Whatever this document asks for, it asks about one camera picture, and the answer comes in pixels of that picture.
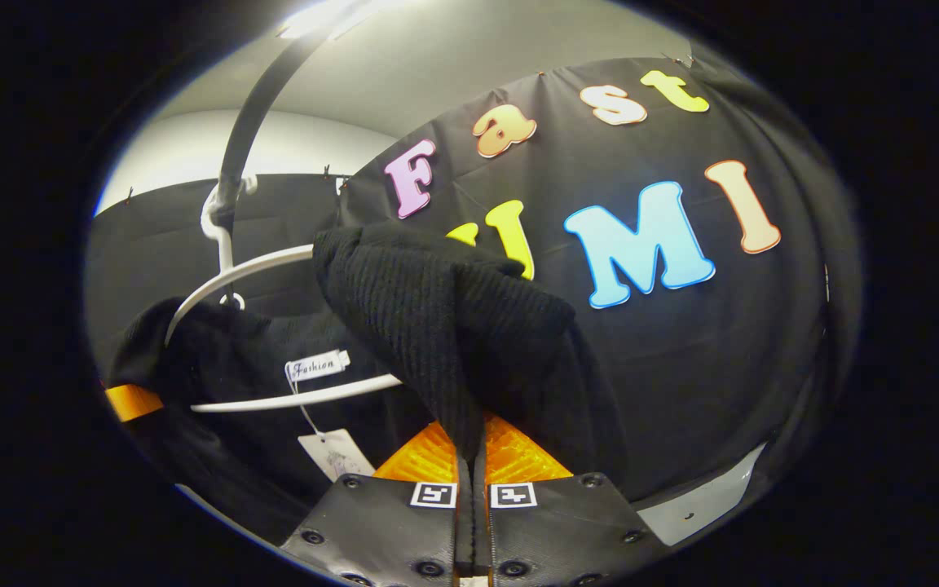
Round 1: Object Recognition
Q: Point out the white paper hang tag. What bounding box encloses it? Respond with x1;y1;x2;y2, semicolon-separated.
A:
298;428;376;482

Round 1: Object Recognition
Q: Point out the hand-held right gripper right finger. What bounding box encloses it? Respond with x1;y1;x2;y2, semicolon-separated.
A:
474;414;671;587

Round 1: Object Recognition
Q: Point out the black knit jacket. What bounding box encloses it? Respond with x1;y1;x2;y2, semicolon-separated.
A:
107;222;629;547

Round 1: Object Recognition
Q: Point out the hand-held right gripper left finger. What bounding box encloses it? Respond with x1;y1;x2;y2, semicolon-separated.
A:
280;420;474;587

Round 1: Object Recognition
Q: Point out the black clothes rack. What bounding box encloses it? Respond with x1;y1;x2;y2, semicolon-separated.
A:
215;0;381;233

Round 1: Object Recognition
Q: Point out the white clothes hanger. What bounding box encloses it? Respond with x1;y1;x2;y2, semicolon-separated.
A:
164;175;405;414

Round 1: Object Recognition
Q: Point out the black backdrop cloth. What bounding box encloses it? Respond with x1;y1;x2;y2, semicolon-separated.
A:
86;55;862;523

